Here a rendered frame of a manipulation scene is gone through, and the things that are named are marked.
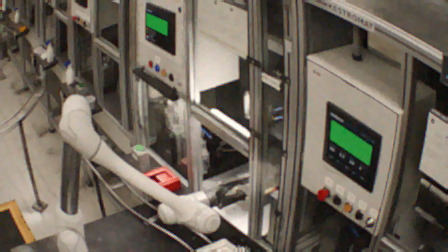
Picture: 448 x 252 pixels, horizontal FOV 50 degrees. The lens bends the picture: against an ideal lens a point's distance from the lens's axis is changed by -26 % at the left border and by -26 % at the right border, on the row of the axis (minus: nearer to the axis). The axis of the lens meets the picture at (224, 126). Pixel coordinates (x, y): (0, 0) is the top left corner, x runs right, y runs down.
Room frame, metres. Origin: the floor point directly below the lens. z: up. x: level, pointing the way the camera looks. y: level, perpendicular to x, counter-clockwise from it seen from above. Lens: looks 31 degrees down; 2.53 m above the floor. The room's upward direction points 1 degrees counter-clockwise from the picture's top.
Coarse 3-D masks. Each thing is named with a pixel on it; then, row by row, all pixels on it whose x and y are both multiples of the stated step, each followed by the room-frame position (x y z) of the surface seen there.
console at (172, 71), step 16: (144, 0) 2.47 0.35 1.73; (160, 0) 2.34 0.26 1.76; (176, 0) 2.23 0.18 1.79; (144, 16) 2.47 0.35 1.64; (176, 16) 2.23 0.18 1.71; (144, 32) 2.47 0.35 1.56; (176, 32) 2.23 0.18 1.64; (144, 48) 2.47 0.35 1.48; (160, 48) 2.32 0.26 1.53; (176, 48) 2.23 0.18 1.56; (144, 64) 2.47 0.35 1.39; (160, 64) 2.34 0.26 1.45; (176, 64) 2.24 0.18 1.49; (176, 80) 2.22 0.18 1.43
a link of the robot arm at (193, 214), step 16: (96, 160) 1.79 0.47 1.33; (112, 160) 1.82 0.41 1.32; (128, 176) 1.81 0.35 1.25; (144, 176) 1.82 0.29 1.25; (144, 192) 1.79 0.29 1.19; (160, 192) 1.78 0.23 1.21; (176, 208) 1.76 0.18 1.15; (192, 208) 1.77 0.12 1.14; (208, 208) 1.79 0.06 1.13; (192, 224) 1.74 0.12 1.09; (208, 224) 1.72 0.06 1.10
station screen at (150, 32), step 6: (150, 12) 2.37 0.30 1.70; (156, 12) 2.33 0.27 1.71; (162, 18) 2.28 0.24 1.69; (168, 18) 2.24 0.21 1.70; (150, 30) 2.37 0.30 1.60; (156, 30) 2.32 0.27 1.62; (168, 30) 2.24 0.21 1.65; (150, 36) 2.37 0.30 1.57; (156, 36) 2.32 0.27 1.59; (162, 36) 2.28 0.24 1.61; (156, 42) 2.32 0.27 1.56; (162, 42) 2.28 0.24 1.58; (162, 48) 2.28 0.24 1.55; (168, 48) 2.24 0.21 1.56
